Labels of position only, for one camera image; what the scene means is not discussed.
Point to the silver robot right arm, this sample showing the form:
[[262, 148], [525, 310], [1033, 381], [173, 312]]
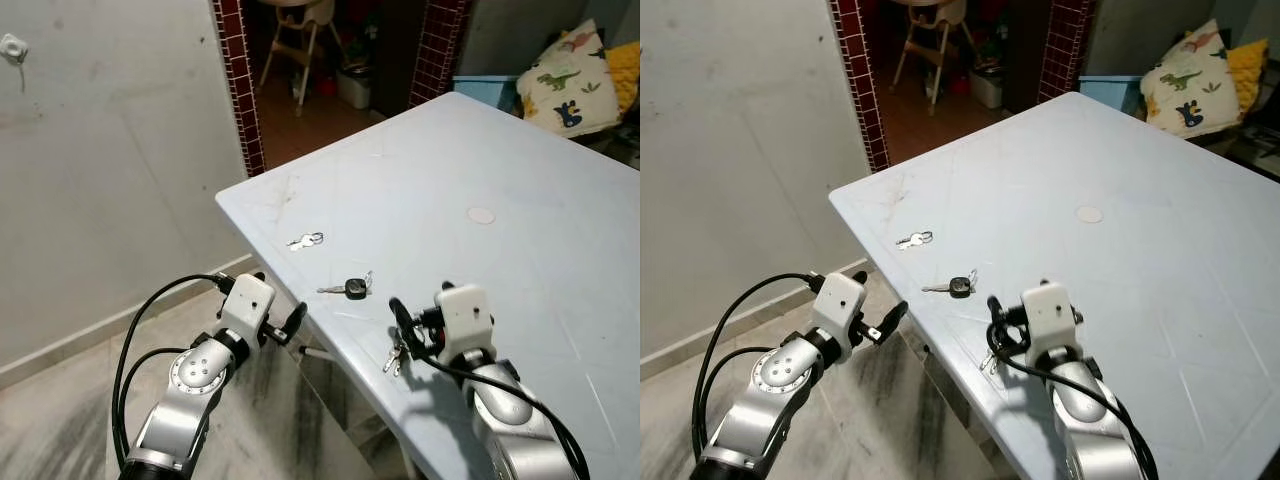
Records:
[[520, 430], [1095, 430]]

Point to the white folding table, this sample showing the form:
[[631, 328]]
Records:
[[480, 280], [1150, 260]]

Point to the black headed car key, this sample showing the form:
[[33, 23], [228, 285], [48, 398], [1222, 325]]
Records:
[[960, 287], [351, 288]]

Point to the small silver key pair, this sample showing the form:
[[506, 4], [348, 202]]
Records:
[[914, 239], [305, 240]]

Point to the red tiled doorway pillar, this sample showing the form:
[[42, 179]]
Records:
[[440, 50], [860, 90], [1065, 45], [238, 90]]

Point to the light blue box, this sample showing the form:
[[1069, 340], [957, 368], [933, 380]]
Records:
[[1110, 90], [485, 88]]

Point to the white bin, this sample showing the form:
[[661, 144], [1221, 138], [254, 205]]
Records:
[[352, 88], [985, 88]]

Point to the white dinosaur print pillow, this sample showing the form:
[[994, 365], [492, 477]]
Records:
[[1190, 85], [565, 85]]

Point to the white high chair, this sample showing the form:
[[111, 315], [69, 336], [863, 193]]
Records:
[[935, 12], [300, 12]]

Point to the yellow pillow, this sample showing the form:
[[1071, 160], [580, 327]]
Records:
[[625, 70], [1248, 70]]

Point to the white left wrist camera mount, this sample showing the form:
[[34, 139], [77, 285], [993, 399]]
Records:
[[245, 305], [838, 305]]

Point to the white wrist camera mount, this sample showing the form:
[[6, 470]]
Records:
[[838, 305], [1050, 318], [245, 305], [465, 320]]

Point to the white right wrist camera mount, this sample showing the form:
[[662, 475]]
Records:
[[1050, 318], [465, 320]]

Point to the white square wall hook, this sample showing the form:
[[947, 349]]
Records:
[[12, 47]]

